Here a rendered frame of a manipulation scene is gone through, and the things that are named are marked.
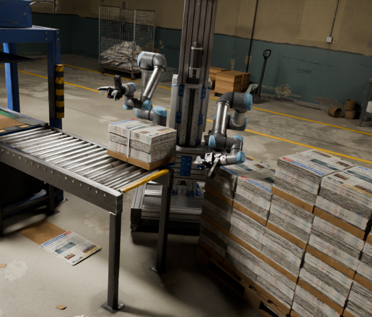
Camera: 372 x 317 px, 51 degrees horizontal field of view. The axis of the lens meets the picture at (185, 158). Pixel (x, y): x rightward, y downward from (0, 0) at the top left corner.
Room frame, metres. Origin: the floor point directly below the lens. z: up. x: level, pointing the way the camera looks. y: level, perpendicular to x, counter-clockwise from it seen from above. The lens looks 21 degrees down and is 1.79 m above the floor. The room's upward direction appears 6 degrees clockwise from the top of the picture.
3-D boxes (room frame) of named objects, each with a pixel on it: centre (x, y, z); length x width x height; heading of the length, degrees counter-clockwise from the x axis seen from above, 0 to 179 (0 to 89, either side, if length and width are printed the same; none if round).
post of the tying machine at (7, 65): (3.56, 1.68, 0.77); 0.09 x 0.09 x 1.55; 58
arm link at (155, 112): (3.03, 0.25, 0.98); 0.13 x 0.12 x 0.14; 67
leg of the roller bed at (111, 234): (1.95, 0.37, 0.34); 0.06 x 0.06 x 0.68; 58
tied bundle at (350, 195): (1.88, -0.95, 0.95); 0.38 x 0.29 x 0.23; 130
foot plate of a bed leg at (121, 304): (1.95, 0.37, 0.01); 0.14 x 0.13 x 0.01; 148
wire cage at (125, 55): (10.39, 1.84, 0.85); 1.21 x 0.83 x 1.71; 58
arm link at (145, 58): (3.08, 0.37, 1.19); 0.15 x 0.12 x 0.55; 67
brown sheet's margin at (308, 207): (2.10, -0.75, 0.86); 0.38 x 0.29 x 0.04; 131
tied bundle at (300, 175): (2.10, -0.76, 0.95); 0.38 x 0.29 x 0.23; 131
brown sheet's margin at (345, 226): (1.87, -0.95, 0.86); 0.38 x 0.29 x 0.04; 130
